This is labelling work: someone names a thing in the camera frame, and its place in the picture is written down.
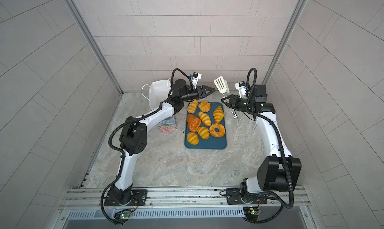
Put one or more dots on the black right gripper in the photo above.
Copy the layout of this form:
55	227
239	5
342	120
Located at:
234	98

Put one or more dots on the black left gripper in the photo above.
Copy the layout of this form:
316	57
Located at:
197	94

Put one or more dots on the ring-shaped fake bread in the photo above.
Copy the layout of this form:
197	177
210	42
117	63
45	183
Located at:
217	130

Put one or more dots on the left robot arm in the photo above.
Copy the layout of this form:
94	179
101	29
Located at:
130	138

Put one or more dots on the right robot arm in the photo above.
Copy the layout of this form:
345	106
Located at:
277	176

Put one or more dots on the round fake bun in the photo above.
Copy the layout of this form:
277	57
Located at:
204	106

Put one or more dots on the yellow striped fake croissant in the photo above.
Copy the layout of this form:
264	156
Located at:
218	114

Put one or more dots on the brown fake croissant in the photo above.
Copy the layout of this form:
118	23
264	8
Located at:
193	122

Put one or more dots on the teal tray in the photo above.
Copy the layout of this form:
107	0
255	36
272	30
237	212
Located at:
212	142

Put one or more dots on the right circuit board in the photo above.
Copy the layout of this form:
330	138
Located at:
252	214

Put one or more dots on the circuit board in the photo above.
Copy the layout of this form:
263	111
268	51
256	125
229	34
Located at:
252	214
123	215

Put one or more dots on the left circuit board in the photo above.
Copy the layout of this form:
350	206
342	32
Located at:
123	215

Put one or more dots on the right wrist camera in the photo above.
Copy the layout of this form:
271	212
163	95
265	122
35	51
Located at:
242	88

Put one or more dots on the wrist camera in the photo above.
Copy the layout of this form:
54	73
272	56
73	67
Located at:
242	88
195	77

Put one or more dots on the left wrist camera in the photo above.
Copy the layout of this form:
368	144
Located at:
195	77

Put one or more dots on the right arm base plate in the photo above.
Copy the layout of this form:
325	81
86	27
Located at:
235	196

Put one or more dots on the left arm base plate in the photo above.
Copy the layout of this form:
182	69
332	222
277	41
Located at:
131	198

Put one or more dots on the right corner aluminium post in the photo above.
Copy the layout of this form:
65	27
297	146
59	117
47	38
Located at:
288	31

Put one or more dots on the corner aluminium post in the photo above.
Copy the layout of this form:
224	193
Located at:
288	31
91	41

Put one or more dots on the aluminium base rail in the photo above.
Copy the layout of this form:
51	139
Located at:
169	200

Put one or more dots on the left corner aluminium post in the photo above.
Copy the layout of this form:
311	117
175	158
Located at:
91	41

